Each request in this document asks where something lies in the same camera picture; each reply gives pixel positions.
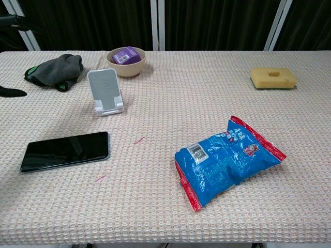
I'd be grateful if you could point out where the grey green crumpled cloth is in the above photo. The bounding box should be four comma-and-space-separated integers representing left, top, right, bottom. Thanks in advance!
24, 53, 84, 92

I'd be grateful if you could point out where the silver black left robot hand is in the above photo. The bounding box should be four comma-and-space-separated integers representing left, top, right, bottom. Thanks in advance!
0, 14, 34, 98

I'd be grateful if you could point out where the black curtain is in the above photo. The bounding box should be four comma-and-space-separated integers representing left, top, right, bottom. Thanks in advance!
0, 0, 331, 52

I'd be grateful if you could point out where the purple box with barcode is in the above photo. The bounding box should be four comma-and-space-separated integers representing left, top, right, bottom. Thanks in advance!
111, 46, 142, 65

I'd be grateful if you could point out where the yellow sponge with green base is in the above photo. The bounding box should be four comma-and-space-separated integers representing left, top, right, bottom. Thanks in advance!
249, 67, 298, 90

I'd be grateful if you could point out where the black smartphone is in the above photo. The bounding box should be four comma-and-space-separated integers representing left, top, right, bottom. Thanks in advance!
20, 131, 110, 173

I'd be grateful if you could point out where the white slanted frame post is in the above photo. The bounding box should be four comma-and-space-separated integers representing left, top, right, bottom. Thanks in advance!
263, 0, 294, 52
0, 0, 41, 52

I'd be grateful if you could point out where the beige waffle tablecloth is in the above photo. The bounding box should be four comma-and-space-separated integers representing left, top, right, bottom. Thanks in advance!
0, 50, 331, 245

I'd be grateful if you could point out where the white upright frame post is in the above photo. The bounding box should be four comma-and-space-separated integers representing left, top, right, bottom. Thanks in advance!
150, 0, 166, 52

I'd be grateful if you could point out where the beige bowl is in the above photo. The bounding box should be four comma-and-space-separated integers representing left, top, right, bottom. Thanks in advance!
106, 46, 146, 78

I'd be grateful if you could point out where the blue red snack bag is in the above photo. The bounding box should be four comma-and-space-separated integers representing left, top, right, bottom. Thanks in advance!
174, 115, 287, 212

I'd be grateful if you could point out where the white grey phone stand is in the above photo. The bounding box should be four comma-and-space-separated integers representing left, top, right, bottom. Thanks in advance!
86, 68, 125, 116

